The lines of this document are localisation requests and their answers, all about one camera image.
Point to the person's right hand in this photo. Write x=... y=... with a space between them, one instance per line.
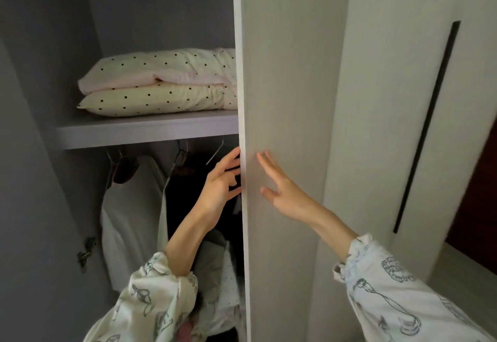
x=293 y=202

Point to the person's left hand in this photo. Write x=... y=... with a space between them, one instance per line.
x=219 y=194

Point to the white wardrobe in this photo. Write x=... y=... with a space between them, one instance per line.
x=291 y=81

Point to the cream polka dot pillow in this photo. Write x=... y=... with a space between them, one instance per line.
x=163 y=101
x=163 y=66

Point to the person's right forearm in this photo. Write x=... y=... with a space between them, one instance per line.
x=388 y=295

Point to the person's left forearm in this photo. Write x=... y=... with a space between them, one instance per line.
x=155 y=303

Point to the black hanging garment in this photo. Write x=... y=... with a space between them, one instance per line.
x=186 y=198

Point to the pile of folded clothes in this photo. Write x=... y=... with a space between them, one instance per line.
x=221 y=283

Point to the white hanging garment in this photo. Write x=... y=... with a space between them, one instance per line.
x=132 y=221

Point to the dark clothes hanger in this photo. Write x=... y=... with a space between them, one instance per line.
x=124 y=169

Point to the metal door hinge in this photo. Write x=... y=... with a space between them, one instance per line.
x=87 y=252

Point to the dark brown wooden door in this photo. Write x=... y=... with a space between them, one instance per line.
x=475 y=198

